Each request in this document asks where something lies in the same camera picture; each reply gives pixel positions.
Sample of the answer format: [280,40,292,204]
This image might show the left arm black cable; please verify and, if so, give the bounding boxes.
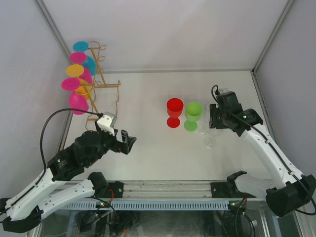
[0,109,103,215]

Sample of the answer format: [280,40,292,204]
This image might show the clear wine glass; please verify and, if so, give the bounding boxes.
[198,103,210,135]
[204,130,217,149]

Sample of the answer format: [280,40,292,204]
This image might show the green plastic wine glass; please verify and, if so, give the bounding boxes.
[184,102,203,132]

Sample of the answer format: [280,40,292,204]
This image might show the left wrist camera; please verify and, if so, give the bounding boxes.
[96,112,117,136]

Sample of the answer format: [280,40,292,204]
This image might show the blue slotted cable duct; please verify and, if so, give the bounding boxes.
[61,200,230,211]

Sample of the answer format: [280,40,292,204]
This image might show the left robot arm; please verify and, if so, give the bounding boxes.
[0,128,137,233]

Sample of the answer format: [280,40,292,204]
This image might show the right black base bracket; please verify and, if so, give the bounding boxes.
[210,182,232,198]

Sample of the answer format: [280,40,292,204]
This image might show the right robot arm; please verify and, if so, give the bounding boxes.
[127,86,316,217]

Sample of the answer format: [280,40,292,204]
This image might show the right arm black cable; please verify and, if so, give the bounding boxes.
[211,84,316,216]

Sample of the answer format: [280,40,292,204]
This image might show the black base bracket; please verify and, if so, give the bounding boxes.
[210,182,232,198]
[95,181,124,198]

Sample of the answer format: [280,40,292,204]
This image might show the left black base bracket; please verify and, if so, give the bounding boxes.
[95,181,124,198]

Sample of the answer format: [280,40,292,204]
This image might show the magenta wine glass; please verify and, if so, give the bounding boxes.
[61,78,89,111]
[69,52,93,83]

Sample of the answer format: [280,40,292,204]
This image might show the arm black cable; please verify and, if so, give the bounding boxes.
[0,109,103,215]
[211,84,316,216]

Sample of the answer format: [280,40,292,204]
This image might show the gold wire glass rack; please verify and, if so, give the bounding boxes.
[82,41,121,116]

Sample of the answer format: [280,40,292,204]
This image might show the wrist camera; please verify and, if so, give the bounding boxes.
[218,88,229,94]
[96,112,117,136]

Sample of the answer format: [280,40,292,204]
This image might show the aluminium mounting rail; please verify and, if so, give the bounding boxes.
[61,179,279,200]

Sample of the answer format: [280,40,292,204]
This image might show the orange plastic wine glass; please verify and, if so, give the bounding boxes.
[66,64,92,100]

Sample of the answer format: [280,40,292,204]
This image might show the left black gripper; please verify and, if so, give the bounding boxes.
[87,119,136,166]

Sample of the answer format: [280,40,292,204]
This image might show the red plastic wine glass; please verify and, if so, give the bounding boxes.
[166,98,184,128]

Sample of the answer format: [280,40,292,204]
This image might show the cyan plastic wine glass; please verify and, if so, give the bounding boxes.
[73,41,96,76]

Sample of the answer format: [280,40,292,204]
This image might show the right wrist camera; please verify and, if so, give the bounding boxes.
[218,88,229,94]

